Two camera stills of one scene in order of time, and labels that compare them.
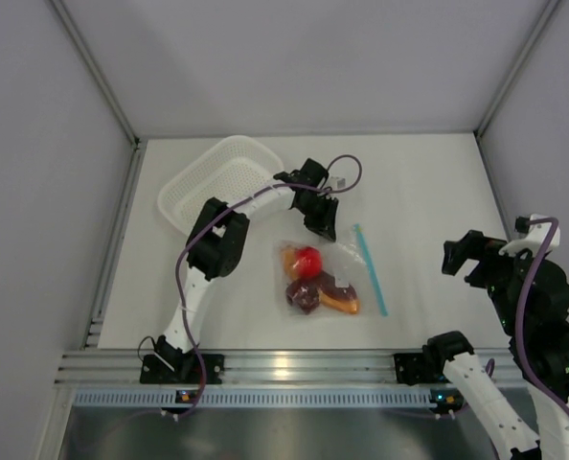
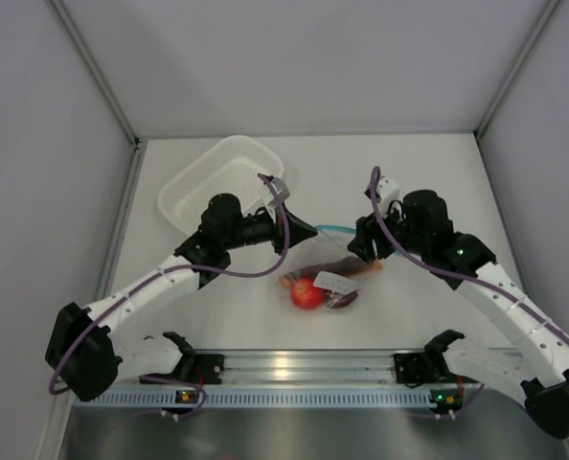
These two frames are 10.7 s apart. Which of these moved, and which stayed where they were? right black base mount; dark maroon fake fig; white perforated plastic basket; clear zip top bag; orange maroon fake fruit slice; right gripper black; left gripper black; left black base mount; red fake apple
Moved: left gripper black; clear zip top bag; right gripper black; dark maroon fake fig; orange maroon fake fruit slice; red fake apple
Stayed: white perforated plastic basket; left black base mount; right black base mount
